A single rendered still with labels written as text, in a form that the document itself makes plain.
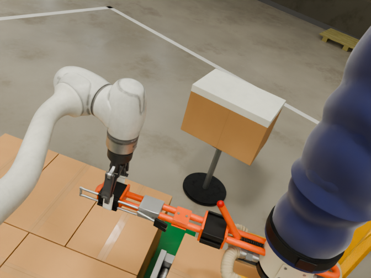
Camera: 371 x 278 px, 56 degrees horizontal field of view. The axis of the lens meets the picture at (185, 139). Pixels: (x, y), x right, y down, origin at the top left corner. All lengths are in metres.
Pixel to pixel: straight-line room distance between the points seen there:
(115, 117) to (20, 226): 1.22
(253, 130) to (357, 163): 1.64
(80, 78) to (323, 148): 0.64
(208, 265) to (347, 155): 0.84
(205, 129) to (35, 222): 1.30
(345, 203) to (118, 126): 0.58
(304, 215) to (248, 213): 2.18
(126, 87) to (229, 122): 1.63
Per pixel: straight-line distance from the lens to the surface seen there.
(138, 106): 0.90
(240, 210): 3.10
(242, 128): 2.43
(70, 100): 0.96
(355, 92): 0.79
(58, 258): 1.90
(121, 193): 1.15
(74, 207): 2.09
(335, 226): 0.96
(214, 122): 2.50
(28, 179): 0.78
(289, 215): 0.99
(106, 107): 0.92
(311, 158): 0.88
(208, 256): 1.50
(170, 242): 2.69
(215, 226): 1.13
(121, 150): 0.98
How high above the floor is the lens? 2.13
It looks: 36 degrees down
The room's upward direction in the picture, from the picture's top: 16 degrees clockwise
